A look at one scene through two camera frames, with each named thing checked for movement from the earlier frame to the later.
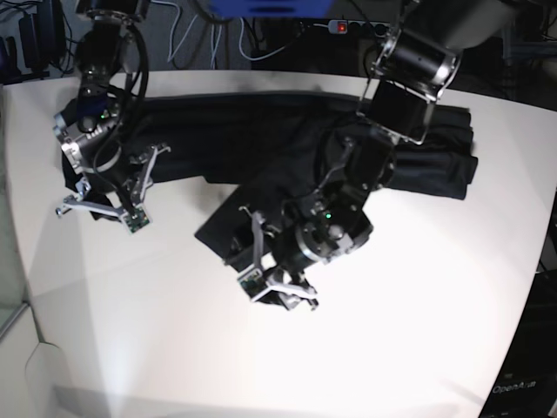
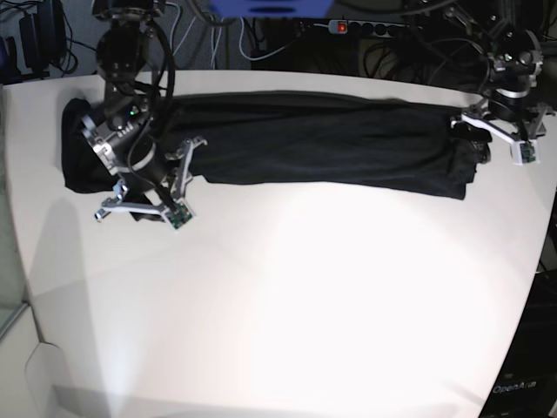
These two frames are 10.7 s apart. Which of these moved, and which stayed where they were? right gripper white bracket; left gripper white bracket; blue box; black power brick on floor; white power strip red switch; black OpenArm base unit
Moved: right gripper white bracket; left gripper white bracket
Stayed: blue box; black power brick on floor; white power strip red switch; black OpenArm base unit
